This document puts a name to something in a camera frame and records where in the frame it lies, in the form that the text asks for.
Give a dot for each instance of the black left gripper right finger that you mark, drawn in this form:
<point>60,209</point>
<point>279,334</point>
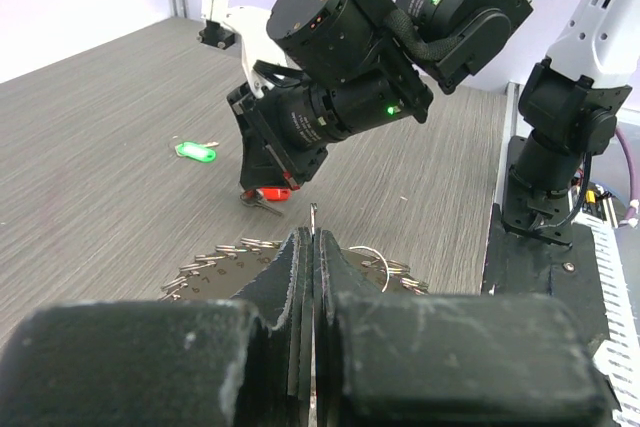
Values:
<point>392,359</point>

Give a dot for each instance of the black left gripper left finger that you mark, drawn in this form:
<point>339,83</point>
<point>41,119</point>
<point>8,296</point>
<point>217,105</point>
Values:
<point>241,361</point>

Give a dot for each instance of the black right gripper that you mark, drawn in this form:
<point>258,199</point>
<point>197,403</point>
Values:
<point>286,133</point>

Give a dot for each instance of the red tagged key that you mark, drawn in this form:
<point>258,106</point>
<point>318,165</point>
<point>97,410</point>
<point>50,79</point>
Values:
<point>254,198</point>

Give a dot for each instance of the single silver keyring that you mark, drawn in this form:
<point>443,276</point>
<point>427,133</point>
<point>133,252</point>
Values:
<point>313,219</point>

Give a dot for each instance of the metal disc with keyrings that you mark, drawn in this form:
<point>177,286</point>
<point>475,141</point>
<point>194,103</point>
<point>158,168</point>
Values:
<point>223,272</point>

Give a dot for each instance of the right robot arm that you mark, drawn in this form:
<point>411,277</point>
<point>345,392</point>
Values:
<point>350,66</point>

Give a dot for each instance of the green key tag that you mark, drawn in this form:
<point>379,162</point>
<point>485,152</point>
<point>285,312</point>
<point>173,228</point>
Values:
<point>203,153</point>

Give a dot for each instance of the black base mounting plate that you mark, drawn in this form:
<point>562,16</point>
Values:
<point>527,253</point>

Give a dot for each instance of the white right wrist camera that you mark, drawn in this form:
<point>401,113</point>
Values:
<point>240,32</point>

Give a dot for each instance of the white slotted cable duct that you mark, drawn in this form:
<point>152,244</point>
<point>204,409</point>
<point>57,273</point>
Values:
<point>617,256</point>

